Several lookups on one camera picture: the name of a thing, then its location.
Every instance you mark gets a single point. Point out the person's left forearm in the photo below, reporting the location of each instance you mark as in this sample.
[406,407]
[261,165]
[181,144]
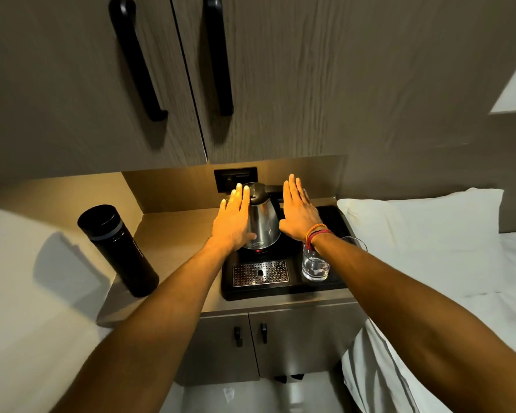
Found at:
[155,331]

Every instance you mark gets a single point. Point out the person's right forearm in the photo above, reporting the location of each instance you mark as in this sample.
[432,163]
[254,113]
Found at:
[413,322]

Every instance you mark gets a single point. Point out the person's left middle finger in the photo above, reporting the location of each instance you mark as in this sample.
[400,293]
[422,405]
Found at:
[238,196]

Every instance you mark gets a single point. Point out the person's right little finger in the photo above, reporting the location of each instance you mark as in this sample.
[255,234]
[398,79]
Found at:
[307,198]

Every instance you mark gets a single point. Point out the wooden wall cabinet door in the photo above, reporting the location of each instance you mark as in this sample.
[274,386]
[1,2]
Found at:
[60,81]
[348,81]

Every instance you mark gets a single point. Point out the person's left little finger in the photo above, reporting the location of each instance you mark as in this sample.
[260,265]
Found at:
[222,207]

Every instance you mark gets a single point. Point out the person's right thumb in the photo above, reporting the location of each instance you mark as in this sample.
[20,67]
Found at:
[284,224]

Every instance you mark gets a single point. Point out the stainless steel electric kettle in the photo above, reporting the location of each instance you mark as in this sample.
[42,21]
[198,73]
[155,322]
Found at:
[264,221]

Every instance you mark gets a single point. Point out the black thermos bottle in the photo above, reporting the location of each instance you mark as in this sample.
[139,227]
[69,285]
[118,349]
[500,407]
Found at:
[118,249]

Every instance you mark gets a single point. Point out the person's left hand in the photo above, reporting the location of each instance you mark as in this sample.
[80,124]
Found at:
[230,225]

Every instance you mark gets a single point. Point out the grey base cabinet door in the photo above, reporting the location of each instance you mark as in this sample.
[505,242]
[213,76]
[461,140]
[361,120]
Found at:
[305,339]
[217,352]

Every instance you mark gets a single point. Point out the clear drinking glass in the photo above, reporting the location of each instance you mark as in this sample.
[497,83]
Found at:
[314,266]
[356,241]

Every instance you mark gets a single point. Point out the white pillow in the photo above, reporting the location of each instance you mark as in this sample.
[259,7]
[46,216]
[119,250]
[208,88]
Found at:
[425,236]

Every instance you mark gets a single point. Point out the person's left thumb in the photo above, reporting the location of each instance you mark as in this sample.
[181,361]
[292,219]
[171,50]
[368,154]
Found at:
[251,236]

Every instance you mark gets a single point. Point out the black wall socket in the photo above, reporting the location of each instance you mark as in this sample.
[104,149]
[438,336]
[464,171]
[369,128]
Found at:
[230,176]

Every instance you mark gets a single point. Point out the person's right middle finger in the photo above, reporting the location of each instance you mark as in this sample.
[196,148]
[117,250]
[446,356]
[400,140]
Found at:
[293,188]

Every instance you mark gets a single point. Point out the white bed sheet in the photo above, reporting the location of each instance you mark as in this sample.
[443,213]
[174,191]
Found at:
[511,305]

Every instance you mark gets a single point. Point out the person's right hand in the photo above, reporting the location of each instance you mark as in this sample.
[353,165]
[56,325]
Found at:
[299,215]

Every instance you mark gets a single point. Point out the perforated metal drip grate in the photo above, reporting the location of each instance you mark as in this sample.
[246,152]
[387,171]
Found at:
[260,273]

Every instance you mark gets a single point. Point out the black serving tray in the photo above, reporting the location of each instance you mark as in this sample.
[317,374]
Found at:
[292,258]

